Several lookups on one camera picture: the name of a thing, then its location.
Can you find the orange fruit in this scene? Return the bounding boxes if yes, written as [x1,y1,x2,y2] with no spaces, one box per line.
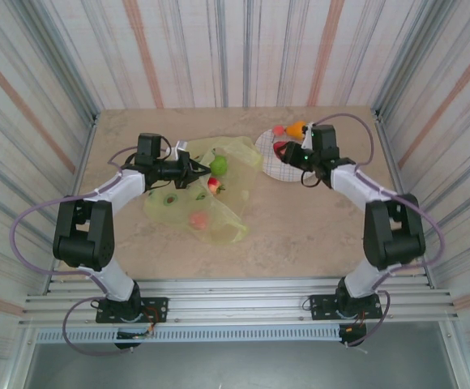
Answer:
[285,120,307,139]

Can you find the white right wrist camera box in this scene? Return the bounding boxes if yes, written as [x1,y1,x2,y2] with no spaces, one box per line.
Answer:
[301,122,316,152]

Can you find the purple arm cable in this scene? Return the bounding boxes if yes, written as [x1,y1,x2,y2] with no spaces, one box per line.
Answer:
[311,113,447,349]
[11,147,171,357]

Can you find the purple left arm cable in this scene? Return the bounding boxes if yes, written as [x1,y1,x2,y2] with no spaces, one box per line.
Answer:
[11,147,171,357]

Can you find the green apple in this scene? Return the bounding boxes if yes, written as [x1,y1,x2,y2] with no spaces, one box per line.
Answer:
[209,156,229,177]

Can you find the red strawberry with green leaves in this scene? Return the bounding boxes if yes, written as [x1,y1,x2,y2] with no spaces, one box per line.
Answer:
[206,177,227,198]

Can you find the aluminium rail frame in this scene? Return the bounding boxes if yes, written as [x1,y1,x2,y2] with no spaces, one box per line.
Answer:
[18,277,461,327]

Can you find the yellow avocado print plastic bag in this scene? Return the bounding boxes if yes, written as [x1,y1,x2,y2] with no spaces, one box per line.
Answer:
[143,136,265,247]

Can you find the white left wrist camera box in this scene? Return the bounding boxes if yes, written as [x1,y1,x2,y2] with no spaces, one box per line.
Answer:
[169,139,190,158]

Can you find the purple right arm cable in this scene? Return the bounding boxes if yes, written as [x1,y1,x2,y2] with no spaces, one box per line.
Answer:
[311,113,447,349]

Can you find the large pink peach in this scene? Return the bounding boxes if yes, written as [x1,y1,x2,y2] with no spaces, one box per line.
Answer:
[189,210,210,232]

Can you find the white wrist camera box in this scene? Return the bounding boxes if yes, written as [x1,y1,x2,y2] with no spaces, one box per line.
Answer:
[169,139,190,158]
[301,122,316,152]

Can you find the white checked round plate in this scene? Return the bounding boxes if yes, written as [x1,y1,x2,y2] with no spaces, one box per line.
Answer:
[254,128,313,182]

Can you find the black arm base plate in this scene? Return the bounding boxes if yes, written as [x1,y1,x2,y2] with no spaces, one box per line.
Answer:
[308,293,383,321]
[96,297,169,324]

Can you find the grey metal panel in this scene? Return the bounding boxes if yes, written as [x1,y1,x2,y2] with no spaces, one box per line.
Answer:
[23,342,451,389]

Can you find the slotted grey cable duct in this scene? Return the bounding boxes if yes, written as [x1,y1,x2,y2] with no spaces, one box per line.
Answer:
[35,326,341,344]

